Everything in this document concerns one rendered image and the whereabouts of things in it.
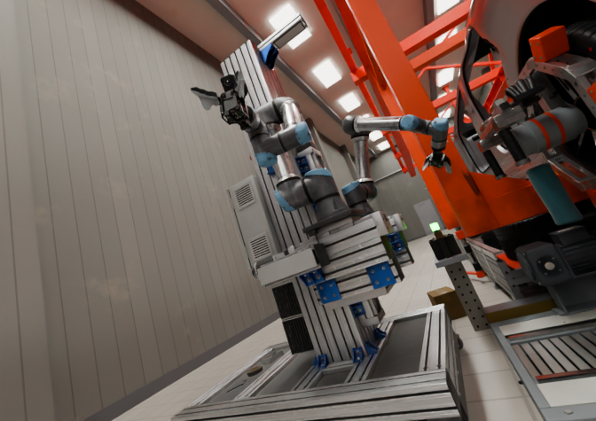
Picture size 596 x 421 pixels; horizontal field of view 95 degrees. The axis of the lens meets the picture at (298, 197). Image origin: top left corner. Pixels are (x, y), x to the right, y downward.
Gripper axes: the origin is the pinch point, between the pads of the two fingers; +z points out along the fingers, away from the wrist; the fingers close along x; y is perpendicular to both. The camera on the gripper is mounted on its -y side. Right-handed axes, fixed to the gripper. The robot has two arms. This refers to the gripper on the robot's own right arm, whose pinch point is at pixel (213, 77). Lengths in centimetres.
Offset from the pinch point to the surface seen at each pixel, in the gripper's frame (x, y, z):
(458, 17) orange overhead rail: -234, -234, -328
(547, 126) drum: -106, 24, -57
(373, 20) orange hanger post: -72, -95, -112
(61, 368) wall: 243, 100, -135
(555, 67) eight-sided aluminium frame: -105, 9, -42
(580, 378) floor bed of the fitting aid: -82, 107, -52
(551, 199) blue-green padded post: -106, 51, -74
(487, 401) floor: -57, 117, -64
